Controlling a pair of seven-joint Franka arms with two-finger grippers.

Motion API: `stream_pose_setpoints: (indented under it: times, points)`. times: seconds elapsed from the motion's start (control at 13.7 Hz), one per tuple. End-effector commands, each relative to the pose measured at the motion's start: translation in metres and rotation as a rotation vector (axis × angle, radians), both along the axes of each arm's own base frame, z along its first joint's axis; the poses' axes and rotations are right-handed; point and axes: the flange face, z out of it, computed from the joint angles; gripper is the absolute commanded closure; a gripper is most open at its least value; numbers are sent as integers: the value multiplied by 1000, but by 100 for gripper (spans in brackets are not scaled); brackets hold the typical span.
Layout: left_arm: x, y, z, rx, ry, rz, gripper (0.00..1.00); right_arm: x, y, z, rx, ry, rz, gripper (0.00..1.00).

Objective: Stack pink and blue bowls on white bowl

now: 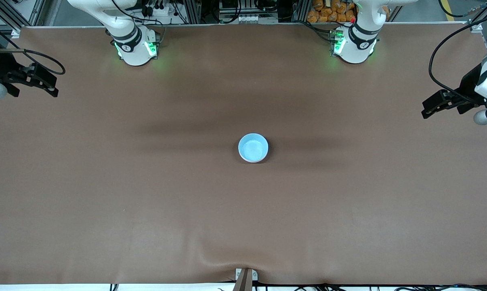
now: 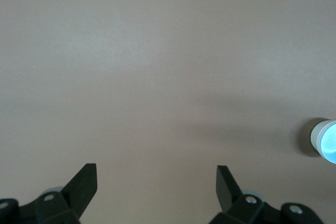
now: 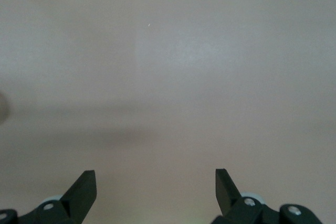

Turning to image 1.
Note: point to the white power strip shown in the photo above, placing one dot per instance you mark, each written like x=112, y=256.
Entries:
x=162, y=11

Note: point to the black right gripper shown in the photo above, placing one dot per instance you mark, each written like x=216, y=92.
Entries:
x=0, y=67

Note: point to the aluminium frame post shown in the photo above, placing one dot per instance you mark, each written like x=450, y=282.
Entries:
x=299, y=10
x=193, y=12

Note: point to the aluminium frame corner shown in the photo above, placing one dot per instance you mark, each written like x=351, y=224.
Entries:
x=1, y=28
x=475, y=26

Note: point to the white terminal block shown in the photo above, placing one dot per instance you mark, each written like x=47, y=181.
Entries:
x=251, y=18

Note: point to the brown table cloth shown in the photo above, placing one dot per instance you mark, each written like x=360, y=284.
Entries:
x=243, y=210

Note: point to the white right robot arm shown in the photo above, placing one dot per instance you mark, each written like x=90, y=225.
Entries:
x=134, y=52

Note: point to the blue bowl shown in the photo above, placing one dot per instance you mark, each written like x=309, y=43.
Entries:
x=252, y=148

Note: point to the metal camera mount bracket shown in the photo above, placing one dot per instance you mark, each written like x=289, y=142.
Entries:
x=243, y=283

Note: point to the orange snack bag pile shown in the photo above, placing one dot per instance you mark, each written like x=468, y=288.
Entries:
x=328, y=14

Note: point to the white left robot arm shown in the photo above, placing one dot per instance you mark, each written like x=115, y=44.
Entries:
x=356, y=48

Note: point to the black electronics box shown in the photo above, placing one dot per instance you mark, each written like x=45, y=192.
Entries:
x=231, y=5

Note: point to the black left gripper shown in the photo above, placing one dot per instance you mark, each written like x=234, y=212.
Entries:
x=467, y=87

